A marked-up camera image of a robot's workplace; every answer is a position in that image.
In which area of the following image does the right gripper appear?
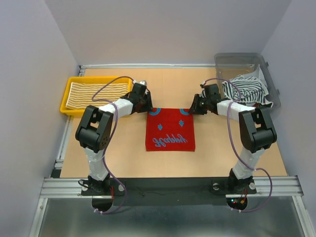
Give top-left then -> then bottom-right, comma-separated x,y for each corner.
187,93 -> 210,115

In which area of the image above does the turquoise red patterned towel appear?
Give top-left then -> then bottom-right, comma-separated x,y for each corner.
145,108 -> 196,152

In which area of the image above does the yellow striped towel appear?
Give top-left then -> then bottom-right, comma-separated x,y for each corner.
66,82 -> 129,110

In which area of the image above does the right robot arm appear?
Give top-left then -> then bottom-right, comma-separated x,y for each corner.
189,83 -> 277,194

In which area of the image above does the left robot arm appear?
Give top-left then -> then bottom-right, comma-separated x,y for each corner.
75,80 -> 153,196

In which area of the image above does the yellow plastic tray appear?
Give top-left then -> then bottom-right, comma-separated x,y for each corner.
60,76 -> 132,117

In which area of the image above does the grey plastic bin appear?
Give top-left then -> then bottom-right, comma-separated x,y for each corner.
214,53 -> 281,118

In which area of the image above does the black white striped towel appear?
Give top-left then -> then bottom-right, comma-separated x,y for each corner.
220,66 -> 274,108

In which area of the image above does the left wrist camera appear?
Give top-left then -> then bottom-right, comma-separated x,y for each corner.
132,80 -> 148,86

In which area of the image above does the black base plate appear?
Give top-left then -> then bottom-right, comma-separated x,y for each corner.
78,177 -> 256,207

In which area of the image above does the aluminium frame rail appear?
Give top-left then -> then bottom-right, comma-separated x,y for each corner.
39,176 -> 304,198

